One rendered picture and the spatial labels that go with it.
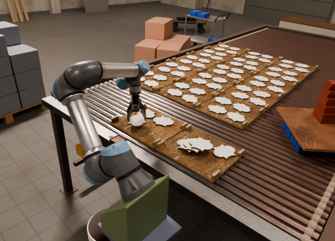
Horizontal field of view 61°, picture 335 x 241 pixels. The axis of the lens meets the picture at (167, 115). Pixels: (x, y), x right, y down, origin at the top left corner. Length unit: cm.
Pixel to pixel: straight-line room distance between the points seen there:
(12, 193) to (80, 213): 69
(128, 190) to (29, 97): 308
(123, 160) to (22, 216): 172
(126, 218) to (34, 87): 316
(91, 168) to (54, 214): 145
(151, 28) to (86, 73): 459
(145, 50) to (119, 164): 428
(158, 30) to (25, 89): 287
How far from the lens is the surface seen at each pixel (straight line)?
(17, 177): 315
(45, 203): 280
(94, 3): 1144
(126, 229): 118
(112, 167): 118
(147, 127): 188
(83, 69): 131
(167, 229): 136
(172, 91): 238
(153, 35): 585
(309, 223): 150
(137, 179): 116
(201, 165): 160
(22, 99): 405
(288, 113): 209
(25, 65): 395
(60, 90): 138
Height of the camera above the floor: 193
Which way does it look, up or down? 29 degrees down
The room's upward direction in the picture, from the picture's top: 3 degrees clockwise
